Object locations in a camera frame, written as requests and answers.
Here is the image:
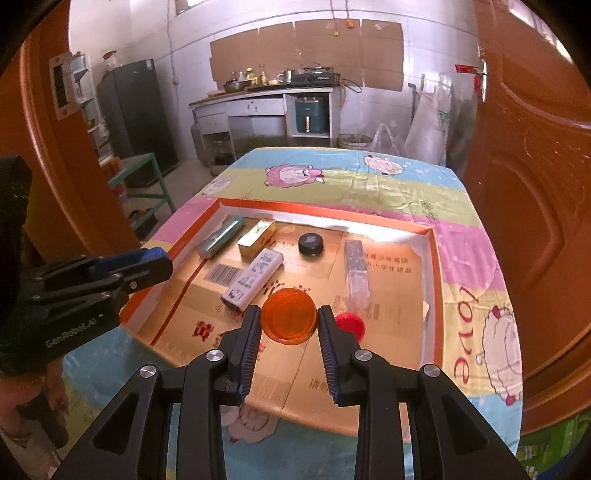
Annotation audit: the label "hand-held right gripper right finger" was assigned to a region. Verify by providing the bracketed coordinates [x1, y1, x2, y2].
[316, 305, 532, 480]

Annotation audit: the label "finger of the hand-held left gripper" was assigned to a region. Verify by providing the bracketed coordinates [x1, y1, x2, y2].
[95, 247, 168, 278]
[108, 257, 175, 305]

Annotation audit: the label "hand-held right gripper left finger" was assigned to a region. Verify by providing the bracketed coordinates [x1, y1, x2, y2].
[48, 305, 262, 480]

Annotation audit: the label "shallow cardboard box tray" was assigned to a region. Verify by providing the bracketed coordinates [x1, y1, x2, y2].
[119, 196, 445, 439]

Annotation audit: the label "red bottle cap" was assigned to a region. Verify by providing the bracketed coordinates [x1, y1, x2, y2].
[335, 312, 366, 341]

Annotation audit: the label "orange bottle cap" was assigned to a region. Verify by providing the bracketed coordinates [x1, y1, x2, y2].
[262, 287, 318, 344]

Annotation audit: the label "green metallic tube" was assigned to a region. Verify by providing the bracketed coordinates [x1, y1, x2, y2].
[198, 216, 244, 259]

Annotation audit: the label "white printed rectangular box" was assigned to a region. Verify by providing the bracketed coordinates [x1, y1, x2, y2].
[222, 248, 283, 308]

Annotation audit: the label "dark bottle cap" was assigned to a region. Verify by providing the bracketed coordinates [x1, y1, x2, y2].
[298, 233, 324, 257]

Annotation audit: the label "person's left hand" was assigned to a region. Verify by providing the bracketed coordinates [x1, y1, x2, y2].
[0, 362, 63, 432]

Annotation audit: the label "clear plastic wrapped box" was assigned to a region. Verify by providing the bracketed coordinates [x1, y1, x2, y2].
[344, 239, 371, 310]

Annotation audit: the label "small gold box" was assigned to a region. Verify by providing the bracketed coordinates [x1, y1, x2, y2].
[237, 220, 277, 260]

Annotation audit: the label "dark refrigerator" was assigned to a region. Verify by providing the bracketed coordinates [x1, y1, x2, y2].
[96, 59, 180, 185]

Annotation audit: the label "storage shelf rack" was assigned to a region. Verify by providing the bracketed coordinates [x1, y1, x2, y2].
[69, 53, 116, 181]

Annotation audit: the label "white kitchen counter cabinet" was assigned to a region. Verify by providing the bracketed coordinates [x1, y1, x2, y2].
[189, 85, 345, 167]

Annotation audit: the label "metal door strike plate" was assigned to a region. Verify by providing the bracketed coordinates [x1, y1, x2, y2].
[50, 52, 79, 121]

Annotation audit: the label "teal air fryer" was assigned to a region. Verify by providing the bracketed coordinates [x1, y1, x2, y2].
[295, 95, 329, 136]

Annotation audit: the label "white plastic bucket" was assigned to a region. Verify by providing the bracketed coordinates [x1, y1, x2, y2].
[337, 134, 374, 151]

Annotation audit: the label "clear plastic bag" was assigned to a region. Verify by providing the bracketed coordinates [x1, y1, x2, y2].
[369, 122, 402, 153]

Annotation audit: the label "green printed carton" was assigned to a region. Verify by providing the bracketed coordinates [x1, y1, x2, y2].
[519, 413, 583, 467]

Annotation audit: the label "black gas stove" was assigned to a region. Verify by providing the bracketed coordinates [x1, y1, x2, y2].
[291, 66, 341, 87]

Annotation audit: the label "white woven sack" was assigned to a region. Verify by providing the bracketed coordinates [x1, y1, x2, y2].
[405, 85, 451, 164]

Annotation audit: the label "brown wooden door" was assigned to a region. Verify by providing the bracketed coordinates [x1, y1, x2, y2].
[462, 0, 591, 425]

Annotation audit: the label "brown wooden door frame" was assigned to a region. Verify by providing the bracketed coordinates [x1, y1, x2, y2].
[18, 28, 139, 259]

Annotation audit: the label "cardboard wall sheets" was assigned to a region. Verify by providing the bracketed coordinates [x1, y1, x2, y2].
[209, 19, 406, 92]

